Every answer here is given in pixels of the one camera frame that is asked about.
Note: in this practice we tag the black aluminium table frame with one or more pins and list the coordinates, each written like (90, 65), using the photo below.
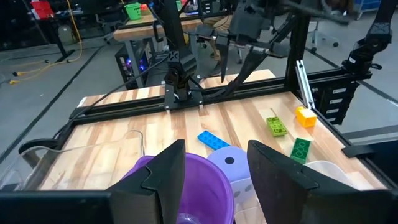
(140, 105)

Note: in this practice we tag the light green toy block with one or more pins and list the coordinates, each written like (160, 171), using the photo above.
(276, 126)

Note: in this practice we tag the frosted clear plastic bin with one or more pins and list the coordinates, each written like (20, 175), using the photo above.
(329, 171)

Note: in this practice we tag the office chair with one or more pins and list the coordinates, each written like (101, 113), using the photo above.
(317, 34)

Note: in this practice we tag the black jointed mount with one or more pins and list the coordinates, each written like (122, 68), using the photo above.
(363, 53)

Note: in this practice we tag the blue toy block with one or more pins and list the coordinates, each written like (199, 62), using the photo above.
(213, 140)

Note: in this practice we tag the wooden workbench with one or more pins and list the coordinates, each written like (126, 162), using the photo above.
(140, 31)

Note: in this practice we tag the dark green toy block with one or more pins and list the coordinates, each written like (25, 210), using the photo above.
(300, 151)

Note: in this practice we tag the red box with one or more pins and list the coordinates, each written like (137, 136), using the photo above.
(42, 9)

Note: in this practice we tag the black labelled control box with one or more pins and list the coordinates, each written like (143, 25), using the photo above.
(335, 102)

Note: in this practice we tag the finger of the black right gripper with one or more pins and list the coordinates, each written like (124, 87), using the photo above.
(252, 63)
(223, 49)

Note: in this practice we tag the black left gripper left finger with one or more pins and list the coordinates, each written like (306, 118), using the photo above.
(164, 186)

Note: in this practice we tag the silver aluminium bracket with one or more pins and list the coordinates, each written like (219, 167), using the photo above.
(303, 81)

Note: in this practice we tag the green plastic basket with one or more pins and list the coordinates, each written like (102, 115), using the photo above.
(133, 12)

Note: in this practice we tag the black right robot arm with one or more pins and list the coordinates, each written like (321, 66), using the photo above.
(182, 67)

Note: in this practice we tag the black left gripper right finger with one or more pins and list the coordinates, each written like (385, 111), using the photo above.
(280, 186)

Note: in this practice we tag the purple plastic bucket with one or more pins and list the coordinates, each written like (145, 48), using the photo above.
(202, 186)

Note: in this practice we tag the black computer tower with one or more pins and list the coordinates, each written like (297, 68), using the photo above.
(130, 68)

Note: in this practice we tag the white canister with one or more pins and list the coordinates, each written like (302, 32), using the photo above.
(66, 34)

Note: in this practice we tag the clear acrylic bin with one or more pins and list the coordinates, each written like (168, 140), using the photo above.
(77, 161)

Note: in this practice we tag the yellow toy block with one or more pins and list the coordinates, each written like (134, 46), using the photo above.
(306, 117)

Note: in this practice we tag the person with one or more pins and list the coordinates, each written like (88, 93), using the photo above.
(217, 23)

